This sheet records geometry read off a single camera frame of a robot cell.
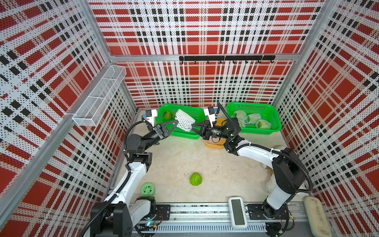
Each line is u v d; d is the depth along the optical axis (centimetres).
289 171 46
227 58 89
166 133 62
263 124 101
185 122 65
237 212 70
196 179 80
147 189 77
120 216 39
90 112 93
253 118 105
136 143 53
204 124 65
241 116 108
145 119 63
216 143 72
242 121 105
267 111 111
